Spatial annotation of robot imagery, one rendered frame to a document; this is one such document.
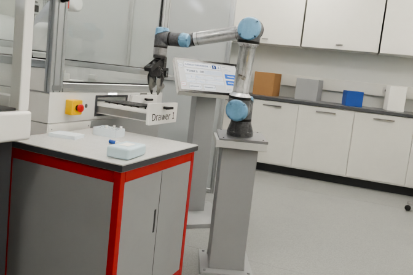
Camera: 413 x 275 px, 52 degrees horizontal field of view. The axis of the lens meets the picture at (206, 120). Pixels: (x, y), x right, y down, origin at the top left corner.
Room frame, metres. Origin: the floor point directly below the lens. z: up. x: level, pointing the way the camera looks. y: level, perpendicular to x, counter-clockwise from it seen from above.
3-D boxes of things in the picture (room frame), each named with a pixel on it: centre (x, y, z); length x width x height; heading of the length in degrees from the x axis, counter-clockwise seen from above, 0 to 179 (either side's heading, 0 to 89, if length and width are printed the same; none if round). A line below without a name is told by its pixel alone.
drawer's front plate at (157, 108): (2.21, 0.24, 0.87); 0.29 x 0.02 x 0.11; 156
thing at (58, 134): (1.85, 0.61, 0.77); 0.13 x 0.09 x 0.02; 79
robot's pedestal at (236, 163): (2.37, -0.20, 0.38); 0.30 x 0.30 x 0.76; 3
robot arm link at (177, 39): (2.32, 0.19, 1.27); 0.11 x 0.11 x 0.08; 77
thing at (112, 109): (2.29, 0.43, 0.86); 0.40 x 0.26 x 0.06; 66
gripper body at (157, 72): (2.33, 0.29, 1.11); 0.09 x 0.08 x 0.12; 156
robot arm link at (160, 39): (2.32, 0.29, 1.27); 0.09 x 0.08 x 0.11; 77
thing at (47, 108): (2.57, 0.96, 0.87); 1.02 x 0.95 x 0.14; 156
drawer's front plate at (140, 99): (2.63, 0.40, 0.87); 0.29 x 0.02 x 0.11; 156
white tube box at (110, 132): (2.00, 0.46, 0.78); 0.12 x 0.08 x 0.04; 72
